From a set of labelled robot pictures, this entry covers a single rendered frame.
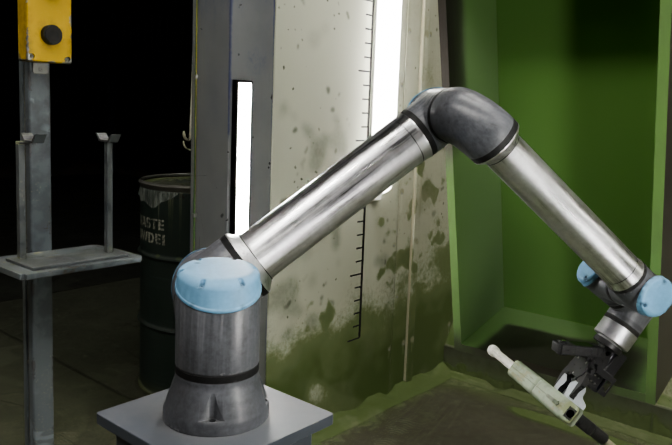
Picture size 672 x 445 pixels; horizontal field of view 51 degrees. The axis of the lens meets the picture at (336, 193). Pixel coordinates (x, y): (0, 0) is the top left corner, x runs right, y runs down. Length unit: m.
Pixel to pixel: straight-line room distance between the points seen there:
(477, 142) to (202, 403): 0.69
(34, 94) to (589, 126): 1.58
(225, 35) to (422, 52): 0.98
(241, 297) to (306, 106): 1.21
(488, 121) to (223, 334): 0.63
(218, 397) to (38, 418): 1.00
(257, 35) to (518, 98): 0.84
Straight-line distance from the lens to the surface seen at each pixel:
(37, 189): 2.02
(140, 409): 1.38
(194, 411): 1.26
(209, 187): 2.18
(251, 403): 1.28
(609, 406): 2.98
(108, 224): 1.94
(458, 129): 1.38
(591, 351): 1.80
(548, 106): 2.28
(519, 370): 1.92
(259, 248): 1.40
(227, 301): 1.21
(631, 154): 2.22
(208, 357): 1.23
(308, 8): 2.35
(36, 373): 2.13
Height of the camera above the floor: 1.20
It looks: 7 degrees down
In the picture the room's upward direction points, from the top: 2 degrees clockwise
